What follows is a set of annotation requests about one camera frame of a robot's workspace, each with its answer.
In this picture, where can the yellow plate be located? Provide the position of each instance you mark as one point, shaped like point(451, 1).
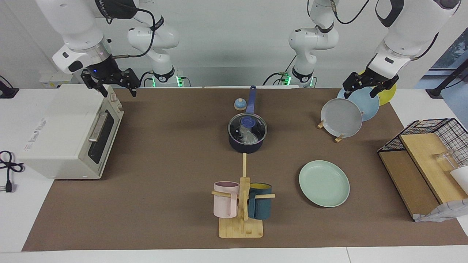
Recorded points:
point(387, 95)

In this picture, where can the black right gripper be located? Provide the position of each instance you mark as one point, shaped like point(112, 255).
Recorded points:
point(109, 75)

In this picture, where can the wooden plate rack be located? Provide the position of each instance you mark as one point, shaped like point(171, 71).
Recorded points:
point(339, 138)

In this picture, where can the brown table mat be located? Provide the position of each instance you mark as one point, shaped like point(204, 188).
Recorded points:
point(164, 175)

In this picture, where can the grey plate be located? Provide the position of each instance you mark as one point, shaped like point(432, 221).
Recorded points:
point(342, 118)

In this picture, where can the clear glass cup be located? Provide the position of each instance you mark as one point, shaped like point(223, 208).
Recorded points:
point(446, 160)

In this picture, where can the light blue plate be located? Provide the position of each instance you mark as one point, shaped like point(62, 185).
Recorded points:
point(367, 106)

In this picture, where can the wooden shelf unit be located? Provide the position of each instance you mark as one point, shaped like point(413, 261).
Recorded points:
point(420, 157)

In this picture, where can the teal mug yellow inside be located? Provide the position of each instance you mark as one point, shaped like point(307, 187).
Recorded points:
point(261, 204)

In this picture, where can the white cup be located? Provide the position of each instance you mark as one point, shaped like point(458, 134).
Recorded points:
point(461, 179)

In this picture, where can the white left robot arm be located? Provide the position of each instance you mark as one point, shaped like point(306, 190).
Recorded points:
point(413, 25)

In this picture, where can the clear plastic bag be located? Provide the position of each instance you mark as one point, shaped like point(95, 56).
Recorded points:
point(248, 137)

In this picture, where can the black desk clamp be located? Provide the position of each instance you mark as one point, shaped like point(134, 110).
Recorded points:
point(5, 91)

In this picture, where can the white patterned cloth bag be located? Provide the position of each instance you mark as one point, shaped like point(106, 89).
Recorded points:
point(444, 212)

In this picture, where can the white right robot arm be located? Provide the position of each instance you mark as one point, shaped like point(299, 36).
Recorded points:
point(80, 25)

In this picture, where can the black stand leg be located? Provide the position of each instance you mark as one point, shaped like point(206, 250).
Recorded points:
point(444, 84)

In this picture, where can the pink mug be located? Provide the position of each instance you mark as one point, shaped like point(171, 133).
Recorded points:
point(225, 202)

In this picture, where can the mint green plate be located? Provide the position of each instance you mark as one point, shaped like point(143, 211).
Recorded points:
point(323, 184)

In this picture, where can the glass lid blue knob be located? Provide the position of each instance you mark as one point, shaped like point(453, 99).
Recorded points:
point(256, 126)

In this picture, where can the wooden mug tree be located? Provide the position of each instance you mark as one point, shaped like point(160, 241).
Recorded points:
point(241, 228)

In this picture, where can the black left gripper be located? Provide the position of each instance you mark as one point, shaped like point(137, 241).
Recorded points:
point(369, 79)

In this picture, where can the dark blue saucepan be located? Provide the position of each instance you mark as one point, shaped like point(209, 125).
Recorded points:
point(251, 98)

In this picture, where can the cream toaster oven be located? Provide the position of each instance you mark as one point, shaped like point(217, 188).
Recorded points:
point(58, 128)

